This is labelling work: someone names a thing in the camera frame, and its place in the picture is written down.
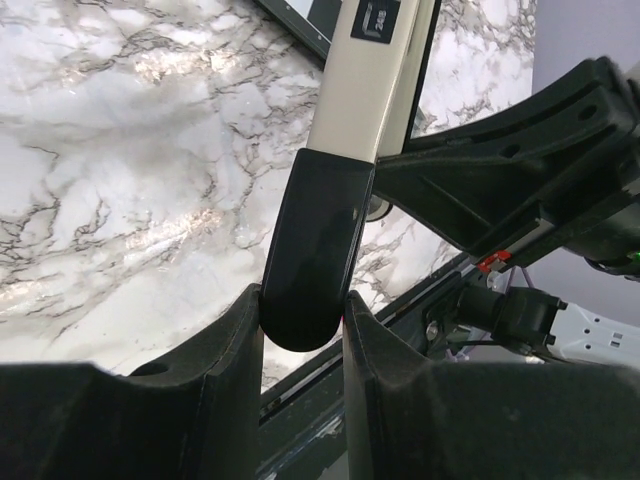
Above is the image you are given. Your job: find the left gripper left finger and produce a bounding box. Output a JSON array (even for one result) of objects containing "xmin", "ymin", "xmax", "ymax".
[{"xmin": 1, "ymin": 285, "xmax": 263, "ymax": 479}]

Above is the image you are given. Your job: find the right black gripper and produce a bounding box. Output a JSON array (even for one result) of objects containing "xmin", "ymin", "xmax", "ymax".
[{"xmin": 374, "ymin": 57, "xmax": 639, "ymax": 280}]

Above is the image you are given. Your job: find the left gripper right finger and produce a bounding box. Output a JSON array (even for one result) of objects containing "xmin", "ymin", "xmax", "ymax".
[{"xmin": 343, "ymin": 294, "xmax": 639, "ymax": 479}]

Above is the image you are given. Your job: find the grey black stapler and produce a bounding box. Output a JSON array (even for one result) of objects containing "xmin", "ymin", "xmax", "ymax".
[{"xmin": 260, "ymin": 1, "xmax": 440, "ymax": 352}]

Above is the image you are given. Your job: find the black white chessboard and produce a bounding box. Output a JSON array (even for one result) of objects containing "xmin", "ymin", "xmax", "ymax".
[{"xmin": 254, "ymin": 0, "xmax": 342, "ymax": 65}]

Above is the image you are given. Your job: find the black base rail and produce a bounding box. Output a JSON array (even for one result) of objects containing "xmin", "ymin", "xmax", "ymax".
[{"xmin": 255, "ymin": 256, "xmax": 486, "ymax": 479}]

